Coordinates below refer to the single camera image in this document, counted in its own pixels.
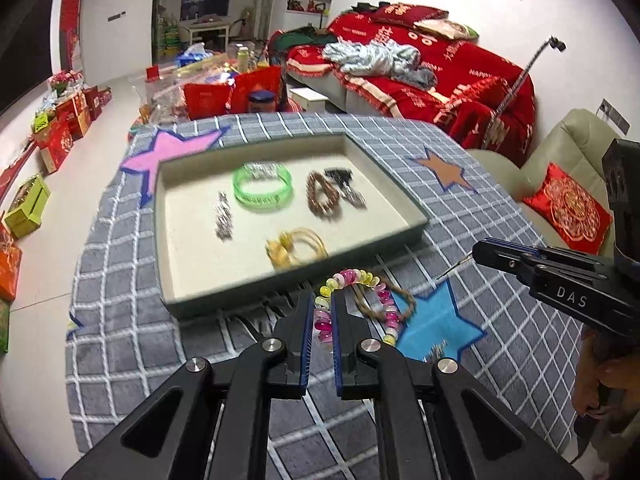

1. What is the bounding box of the yellow hair tie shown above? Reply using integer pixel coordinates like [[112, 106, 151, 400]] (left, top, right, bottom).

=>
[[265, 226, 330, 268]]

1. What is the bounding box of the beige armchair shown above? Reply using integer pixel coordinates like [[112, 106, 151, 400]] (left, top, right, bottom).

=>
[[467, 107, 631, 261]]

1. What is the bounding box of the red paper bag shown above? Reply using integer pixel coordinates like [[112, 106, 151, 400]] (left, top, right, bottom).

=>
[[230, 65, 283, 113]]

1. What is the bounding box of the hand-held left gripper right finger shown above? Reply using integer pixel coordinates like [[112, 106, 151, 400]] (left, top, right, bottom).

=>
[[330, 290, 583, 480]]

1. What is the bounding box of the colourful beaded bracelet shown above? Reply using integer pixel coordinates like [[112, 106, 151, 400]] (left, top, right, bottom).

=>
[[313, 268, 403, 347]]

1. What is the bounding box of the brown coil hair tie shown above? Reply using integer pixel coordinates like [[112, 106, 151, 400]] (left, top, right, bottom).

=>
[[305, 170, 343, 220]]

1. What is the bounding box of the red gift box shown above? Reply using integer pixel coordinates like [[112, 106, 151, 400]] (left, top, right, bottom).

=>
[[182, 82, 233, 121]]

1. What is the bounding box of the red embroidered cushion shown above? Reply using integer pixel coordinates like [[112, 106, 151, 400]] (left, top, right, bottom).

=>
[[522, 161, 613, 256]]

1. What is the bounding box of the orange gift bag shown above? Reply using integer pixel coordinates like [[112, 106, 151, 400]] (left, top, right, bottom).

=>
[[0, 242, 23, 303]]

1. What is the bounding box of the sofa with red cover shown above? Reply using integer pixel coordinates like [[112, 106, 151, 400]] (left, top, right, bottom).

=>
[[285, 5, 536, 168]]

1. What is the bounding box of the green translucent bangle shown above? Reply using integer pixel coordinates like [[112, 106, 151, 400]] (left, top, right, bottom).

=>
[[232, 161, 293, 210]]

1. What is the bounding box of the silver star hair clip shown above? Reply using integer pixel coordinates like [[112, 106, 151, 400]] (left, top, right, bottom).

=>
[[214, 190, 235, 242]]

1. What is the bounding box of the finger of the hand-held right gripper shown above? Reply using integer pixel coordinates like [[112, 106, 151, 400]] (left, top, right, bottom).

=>
[[472, 237, 637, 330]]

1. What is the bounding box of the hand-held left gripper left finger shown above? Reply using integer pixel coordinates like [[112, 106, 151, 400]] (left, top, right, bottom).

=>
[[62, 290, 317, 480]]

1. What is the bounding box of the red cardboard box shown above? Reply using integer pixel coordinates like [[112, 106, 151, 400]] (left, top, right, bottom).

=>
[[34, 120, 75, 173]]

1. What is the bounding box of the grey cardboard tray box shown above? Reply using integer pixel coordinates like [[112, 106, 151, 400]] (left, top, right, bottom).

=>
[[154, 129, 430, 318]]

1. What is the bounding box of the yellow-green fruit box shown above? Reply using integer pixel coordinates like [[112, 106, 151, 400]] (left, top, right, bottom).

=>
[[2, 172, 52, 240]]

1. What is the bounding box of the selfie stick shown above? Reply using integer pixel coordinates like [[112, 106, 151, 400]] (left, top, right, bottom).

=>
[[482, 35, 568, 148]]

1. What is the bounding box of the grey checked star tablecloth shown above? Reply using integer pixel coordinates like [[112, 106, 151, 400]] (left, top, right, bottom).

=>
[[65, 112, 586, 480]]

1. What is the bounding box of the person's right hand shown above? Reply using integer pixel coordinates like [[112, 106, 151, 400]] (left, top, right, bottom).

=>
[[572, 327, 640, 418]]

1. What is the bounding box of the braided rope bracelet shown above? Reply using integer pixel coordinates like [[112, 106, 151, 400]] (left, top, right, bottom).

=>
[[350, 282, 417, 323]]

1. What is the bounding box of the blue lidded jar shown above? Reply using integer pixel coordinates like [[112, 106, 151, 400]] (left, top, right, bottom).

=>
[[247, 91, 276, 113]]

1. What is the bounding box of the wall television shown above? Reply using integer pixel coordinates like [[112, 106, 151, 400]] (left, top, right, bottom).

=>
[[0, 0, 68, 116]]

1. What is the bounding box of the floral pillow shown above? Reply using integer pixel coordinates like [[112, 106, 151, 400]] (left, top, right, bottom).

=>
[[414, 17, 480, 41]]

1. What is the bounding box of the red printed pillow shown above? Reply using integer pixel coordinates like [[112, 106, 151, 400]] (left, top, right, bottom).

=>
[[369, 4, 448, 28]]

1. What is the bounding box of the white dining table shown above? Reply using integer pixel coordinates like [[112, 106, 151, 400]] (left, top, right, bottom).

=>
[[177, 16, 236, 46]]

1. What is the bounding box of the wall socket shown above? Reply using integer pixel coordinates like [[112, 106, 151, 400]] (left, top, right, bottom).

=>
[[597, 99, 630, 133]]

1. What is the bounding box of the pile of light blue clothes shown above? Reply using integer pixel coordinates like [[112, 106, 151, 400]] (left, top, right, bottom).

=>
[[322, 40, 437, 92]]

